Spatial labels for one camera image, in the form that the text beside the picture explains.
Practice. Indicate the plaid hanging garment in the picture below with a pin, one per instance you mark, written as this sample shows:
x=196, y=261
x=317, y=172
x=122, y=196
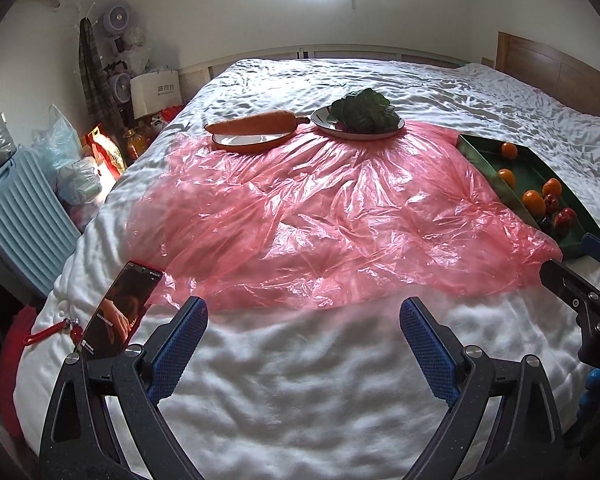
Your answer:
x=102, y=108

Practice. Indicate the white oval plate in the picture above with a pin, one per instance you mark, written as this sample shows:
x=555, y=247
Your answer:
x=322, y=119

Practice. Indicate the clear plastic bag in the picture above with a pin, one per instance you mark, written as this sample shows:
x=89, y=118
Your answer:
x=57, y=145

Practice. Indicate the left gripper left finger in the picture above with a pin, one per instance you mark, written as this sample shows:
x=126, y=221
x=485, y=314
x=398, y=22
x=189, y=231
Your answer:
x=144, y=379

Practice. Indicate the green rectangular tray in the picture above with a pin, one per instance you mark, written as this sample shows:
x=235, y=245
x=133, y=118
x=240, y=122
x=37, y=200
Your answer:
x=531, y=173

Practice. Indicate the orange rimmed plate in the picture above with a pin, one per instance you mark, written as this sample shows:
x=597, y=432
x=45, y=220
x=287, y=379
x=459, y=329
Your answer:
x=252, y=144

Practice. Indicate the large mandarin orange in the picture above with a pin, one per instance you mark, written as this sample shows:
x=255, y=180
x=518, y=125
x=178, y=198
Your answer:
x=534, y=203

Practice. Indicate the light blue ribbed case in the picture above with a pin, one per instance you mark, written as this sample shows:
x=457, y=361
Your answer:
x=37, y=236

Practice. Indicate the dark plum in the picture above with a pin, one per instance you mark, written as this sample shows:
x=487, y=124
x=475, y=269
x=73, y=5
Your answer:
x=546, y=226

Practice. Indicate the orange carrot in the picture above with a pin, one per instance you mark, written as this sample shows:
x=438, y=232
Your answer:
x=280, y=121

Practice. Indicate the white paper bag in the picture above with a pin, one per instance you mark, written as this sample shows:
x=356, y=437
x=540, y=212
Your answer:
x=155, y=91

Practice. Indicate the red yellow gift bag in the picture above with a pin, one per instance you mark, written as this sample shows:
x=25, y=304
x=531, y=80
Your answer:
x=105, y=151

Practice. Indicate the lower purple fan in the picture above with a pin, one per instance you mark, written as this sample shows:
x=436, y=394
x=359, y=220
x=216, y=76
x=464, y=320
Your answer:
x=120, y=85

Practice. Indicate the smartphone in red case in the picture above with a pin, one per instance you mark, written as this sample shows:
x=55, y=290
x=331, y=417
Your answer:
x=118, y=314

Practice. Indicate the small orange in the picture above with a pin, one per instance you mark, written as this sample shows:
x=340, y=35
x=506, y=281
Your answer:
x=509, y=151
x=508, y=177

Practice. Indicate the green leafy vegetable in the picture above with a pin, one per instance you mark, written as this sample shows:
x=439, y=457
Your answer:
x=367, y=107

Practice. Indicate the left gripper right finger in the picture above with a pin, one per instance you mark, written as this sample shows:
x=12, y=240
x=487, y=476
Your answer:
x=455, y=375

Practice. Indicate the pink plastic sheet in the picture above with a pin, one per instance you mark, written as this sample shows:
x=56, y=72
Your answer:
x=320, y=223

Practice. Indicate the wooden headboard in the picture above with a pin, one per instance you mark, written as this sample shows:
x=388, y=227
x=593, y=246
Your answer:
x=559, y=75

